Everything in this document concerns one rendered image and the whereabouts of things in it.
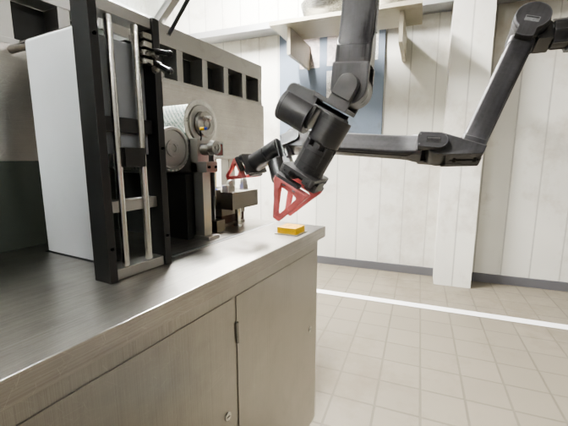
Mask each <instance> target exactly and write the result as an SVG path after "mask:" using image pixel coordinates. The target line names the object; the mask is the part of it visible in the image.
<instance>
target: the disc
mask: <svg viewBox="0 0 568 426"><path fill-rule="evenodd" d="M198 105H203V106H205V107H207V108H208V109H209V110H210V112H211V113H212V115H213V118H214V120H215V132H214V135H213V137H212V139H211V140H215V138H216V131H217V123H216V116H215V113H214V112H213V110H212V108H211V107H210V105H209V104H208V103H207V102H205V101H202V100H193V101H191V102H190V103H189V104H188V105H187V107H186V109H185V112H184V115H183V126H184V131H185V134H186V135H187V137H188V140H189V141H190V139H193V138H194V137H193V136H192V134H191V133H190V130H189V126H188V117H189V114H190V112H191V110H192V109H193V107H195V106H198Z"/></svg>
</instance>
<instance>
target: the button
mask: <svg viewBox="0 0 568 426"><path fill-rule="evenodd" d="M301 232H305V225H298V224H290V223H287V224H284V225H281V226H279V227H277V233H284V234H291V235H298V234H299V233H301Z"/></svg>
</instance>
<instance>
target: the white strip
mask: <svg viewBox="0 0 568 426"><path fill-rule="evenodd" d="M7 50H8V52H10V53H12V54H15V53H18V52H23V51H26V56H27V63H28V70H29V78H30V92H31V100H32V107H33V114H34V122H35V136H36V143H37V151H38V159H39V166H40V174H41V187H42V195H43V203H44V211H45V218H46V232H47V239H48V247H49V250H47V251H46V252H50V253H54V254H60V255H64V256H68V257H71V258H75V259H82V260H85V261H89V262H93V263H94V257H93V248H92V239H91V230H90V212H89V203H88V194H87V185H86V176H85V159H84V149H83V140H82V130H81V122H80V112H79V95H78V86H77V76H76V67H75V58H74V40H73V31H72V26H69V27H67V28H64V29H60V30H56V31H53V32H50V33H47V34H45V35H39V36H37V37H34V38H30V39H28V40H26V41H21V42H19V43H15V44H13V45H10V46H8V47H7Z"/></svg>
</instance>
